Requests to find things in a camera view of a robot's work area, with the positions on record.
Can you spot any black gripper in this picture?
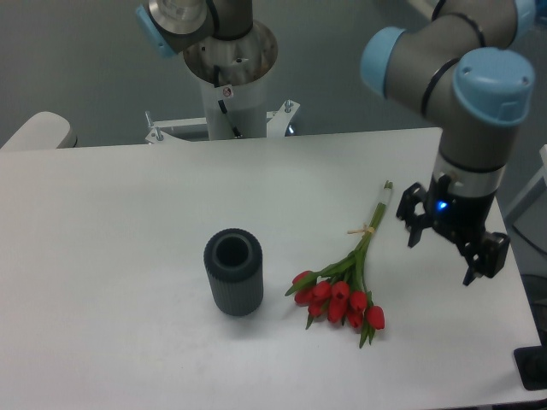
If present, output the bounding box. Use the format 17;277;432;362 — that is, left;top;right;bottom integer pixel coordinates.
396;176;510;286

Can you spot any red tulip bouquet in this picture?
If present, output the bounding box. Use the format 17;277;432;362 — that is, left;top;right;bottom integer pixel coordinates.
285;180;393;347

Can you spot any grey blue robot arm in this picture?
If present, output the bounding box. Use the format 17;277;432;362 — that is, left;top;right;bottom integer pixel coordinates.
136;1;538;283

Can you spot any black device at table edge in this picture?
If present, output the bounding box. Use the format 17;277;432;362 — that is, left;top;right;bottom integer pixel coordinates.
514;346;546;391

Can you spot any dark grey ribbed vase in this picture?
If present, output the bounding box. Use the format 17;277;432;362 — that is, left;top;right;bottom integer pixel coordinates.
203;228;264;317

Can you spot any white chair armrest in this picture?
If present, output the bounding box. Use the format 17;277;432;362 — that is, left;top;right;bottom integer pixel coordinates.
1;111;78;153

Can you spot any white pedestal base bracket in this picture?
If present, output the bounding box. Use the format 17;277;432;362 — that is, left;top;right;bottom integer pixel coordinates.
144;99;301;144

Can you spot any black cable on pedestal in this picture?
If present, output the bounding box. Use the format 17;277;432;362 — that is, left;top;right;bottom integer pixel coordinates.
212;64;244;139

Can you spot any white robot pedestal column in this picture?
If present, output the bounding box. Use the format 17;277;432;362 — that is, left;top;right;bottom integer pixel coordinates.
183;20;278;127

